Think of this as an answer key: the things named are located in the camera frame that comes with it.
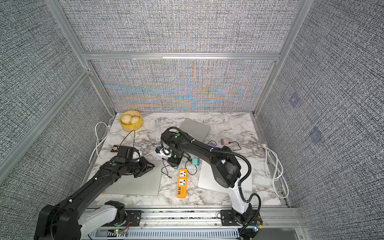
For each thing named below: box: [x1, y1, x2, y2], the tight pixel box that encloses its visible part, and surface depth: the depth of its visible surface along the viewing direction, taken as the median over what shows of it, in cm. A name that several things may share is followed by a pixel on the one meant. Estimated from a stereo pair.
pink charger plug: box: [220, 138, 229, 146], surface depth 102 cm
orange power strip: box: [177, 168, 188, 199], surface depth 84 cm
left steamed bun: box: [121, 114, 132, 125], surface depth 112 cm
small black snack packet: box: [110, 144, 120, 152], surface depth 99 cm
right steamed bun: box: [130, 115, 140, 125], surface depth 111 cm
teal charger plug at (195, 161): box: [192, 158, 200, 166], surface depth 92 cm
